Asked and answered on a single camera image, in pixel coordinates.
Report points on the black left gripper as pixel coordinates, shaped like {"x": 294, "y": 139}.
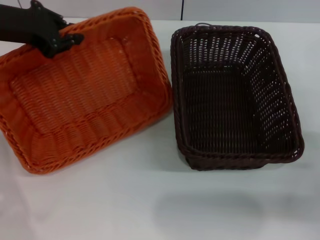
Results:
{"x": 41, "y": 27}

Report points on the orange woven rectangular basket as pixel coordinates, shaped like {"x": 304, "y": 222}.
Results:
{"x": 82, "y": 100}

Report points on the dark brown woven rectangular basket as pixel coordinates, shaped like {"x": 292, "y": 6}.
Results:
{"x": 225, "y": 105}

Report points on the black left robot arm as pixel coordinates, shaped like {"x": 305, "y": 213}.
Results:
{"x": 15, "y": 23}

